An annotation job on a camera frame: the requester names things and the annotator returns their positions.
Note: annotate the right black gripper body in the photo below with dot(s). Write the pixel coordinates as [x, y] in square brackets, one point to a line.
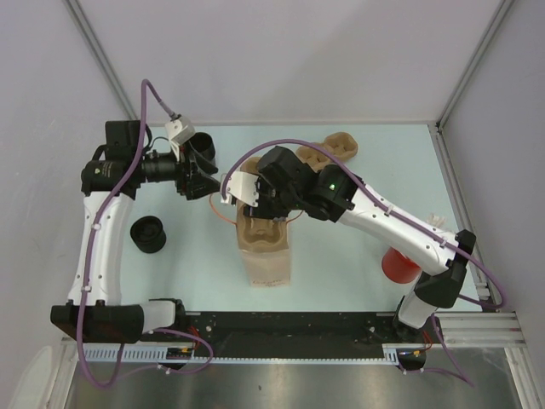
[272, 204]

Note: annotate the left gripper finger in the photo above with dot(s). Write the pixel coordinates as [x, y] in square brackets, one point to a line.
[204, 151]
[201, 185]

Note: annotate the aluminium frame rail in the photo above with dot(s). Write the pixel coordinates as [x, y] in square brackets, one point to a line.
[481, 330]

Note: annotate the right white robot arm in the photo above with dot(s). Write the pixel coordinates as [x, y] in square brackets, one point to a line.
[284, 183]

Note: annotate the short black cup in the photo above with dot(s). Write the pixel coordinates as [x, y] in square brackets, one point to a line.
[148, 234]

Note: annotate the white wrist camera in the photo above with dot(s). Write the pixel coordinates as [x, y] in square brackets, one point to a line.
[178, 131]
[241, 187]

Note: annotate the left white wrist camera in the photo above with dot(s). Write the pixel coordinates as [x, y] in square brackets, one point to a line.
[178, 131]

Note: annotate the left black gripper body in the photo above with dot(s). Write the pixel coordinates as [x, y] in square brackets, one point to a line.
[185, 167]

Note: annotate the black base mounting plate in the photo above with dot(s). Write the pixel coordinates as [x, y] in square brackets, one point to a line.
[302, 335]

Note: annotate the paper takeout bag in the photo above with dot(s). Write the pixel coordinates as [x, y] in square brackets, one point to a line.
[263, 269]

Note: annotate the red straw holder cup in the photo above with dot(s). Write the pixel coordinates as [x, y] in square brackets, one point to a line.
[399, 268]

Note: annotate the brown pulp cup carrier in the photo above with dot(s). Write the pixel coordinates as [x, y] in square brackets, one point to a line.
[261, 235]

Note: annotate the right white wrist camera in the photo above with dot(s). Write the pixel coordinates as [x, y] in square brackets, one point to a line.
[241, 187]

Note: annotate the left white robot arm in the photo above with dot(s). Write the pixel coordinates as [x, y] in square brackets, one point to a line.
[94, 312]

